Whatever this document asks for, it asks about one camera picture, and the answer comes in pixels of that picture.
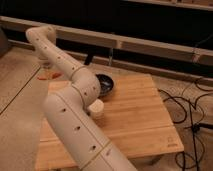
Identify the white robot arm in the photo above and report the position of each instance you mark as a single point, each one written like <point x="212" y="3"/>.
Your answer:
<point x="66" y="109"/>

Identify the white ceramic cup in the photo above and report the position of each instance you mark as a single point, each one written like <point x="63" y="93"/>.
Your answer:
<point x="96" y="109"/>

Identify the dark blue bowl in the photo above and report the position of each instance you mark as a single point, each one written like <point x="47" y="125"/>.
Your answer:
<point x="106" y="84"/>

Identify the wooden table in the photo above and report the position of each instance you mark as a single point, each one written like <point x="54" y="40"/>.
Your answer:
<point x="134" y="118"/>

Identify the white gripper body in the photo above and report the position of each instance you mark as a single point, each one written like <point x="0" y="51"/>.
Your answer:
<point x="45" y="63"/>

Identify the long wooden shelf rail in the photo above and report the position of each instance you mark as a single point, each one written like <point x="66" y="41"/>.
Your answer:
<point x="154" y="48"/>

